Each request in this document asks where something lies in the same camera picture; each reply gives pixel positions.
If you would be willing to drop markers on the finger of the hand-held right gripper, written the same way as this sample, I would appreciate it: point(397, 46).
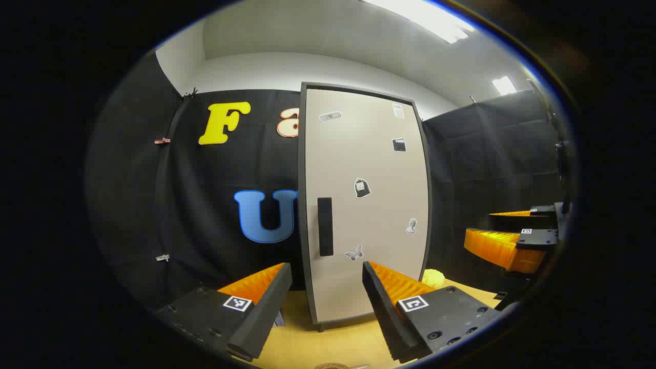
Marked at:
point(543, 209)
point(492, 246)

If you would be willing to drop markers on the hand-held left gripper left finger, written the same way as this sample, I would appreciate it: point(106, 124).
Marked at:
point(261, 318)

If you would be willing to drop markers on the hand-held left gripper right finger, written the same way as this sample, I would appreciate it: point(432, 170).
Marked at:
point(384, 312)

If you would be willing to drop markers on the beige cabinet door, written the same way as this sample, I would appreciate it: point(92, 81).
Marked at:
point(369, 154)

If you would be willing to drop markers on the grey cabinet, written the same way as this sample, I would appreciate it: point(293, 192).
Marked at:
point(302, 154)

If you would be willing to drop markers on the yellow toy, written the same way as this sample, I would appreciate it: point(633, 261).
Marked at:
point(434, 278)

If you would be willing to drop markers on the small ceiling light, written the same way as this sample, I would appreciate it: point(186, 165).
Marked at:
point(504, 85)

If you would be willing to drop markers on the red clip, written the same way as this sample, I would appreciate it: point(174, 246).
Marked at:
point(162, 140)

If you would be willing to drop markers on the black clip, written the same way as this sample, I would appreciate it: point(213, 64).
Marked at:
point(190, 93)

